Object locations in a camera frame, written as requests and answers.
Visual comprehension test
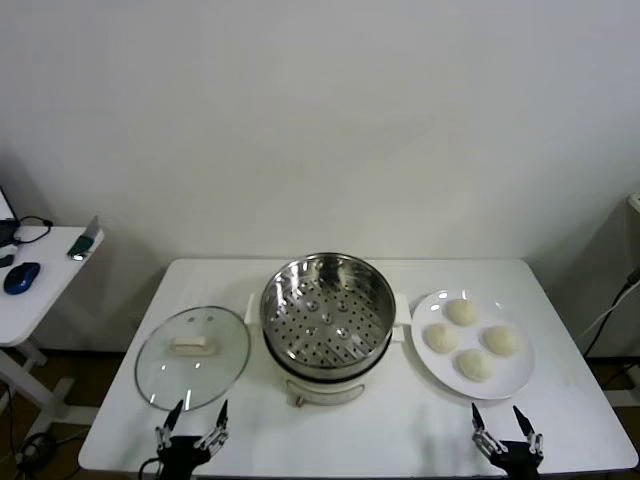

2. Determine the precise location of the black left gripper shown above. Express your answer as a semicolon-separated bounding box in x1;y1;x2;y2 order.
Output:
153;398;231;480

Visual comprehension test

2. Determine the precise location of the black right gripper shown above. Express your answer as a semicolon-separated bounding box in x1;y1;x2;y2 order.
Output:
470;401;546;480

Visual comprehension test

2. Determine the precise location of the white steamed baozi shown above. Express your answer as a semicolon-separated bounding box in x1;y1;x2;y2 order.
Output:
453;348;496;384
444;298;479;329
482;324;523;359
423;322;460;355

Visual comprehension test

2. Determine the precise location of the glass lid with cream handle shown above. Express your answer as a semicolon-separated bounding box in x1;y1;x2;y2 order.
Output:
133;305;251;412

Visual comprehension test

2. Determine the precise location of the stainless steel steamer basket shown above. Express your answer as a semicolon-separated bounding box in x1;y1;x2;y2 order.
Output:
244;252;411;379

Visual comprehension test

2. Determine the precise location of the white round plate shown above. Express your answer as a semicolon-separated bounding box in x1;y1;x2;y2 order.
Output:
410;288;535;400

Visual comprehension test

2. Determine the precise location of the cream electric pot base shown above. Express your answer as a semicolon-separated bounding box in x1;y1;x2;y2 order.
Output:
247;319;409;409

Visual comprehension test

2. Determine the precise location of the white side table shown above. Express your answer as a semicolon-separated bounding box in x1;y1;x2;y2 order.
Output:
0;225;106;441

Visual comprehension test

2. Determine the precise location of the dark green flat device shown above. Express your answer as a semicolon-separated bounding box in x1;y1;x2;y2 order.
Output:
66;215;101;262

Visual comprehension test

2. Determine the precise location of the blue computer mouse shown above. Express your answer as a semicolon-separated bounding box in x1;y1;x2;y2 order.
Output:
2;261;42;296

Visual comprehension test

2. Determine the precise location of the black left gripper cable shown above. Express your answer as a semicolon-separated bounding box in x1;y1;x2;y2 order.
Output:
137;457;164;480

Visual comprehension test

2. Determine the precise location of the white power cable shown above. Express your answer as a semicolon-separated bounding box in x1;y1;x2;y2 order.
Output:
579;284;632;346

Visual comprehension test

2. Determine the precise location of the black floor cable bundle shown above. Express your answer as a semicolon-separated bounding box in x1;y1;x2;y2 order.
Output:
14;429;89;471

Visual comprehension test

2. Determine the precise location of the black plug with cable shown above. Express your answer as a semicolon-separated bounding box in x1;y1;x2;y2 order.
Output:
619;264;640;301

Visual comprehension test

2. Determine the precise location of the black looped cable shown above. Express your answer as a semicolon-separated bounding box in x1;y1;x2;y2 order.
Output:
10;215;54;246

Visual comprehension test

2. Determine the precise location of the laptop with black frame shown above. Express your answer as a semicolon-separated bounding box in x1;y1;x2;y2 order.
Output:
0;185;17;247

